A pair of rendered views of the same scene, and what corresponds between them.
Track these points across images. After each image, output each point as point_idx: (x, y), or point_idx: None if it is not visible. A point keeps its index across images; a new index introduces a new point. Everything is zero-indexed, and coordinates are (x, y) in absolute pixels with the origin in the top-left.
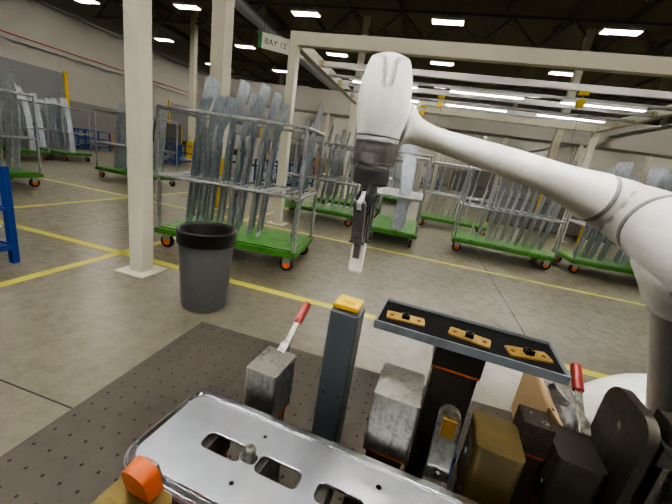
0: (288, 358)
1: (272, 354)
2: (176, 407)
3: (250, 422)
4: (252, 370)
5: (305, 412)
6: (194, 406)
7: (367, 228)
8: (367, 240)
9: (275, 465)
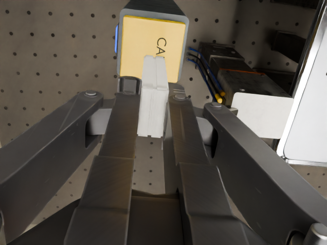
0: (246, 99)
1: (244, 121)
2: (156, 166)
3: (311, 95)
4: (283, 129)
5: (104, 46)
6: (299, 152)
7: (137, 122)
8: (119, 90)
9: (220, 51)
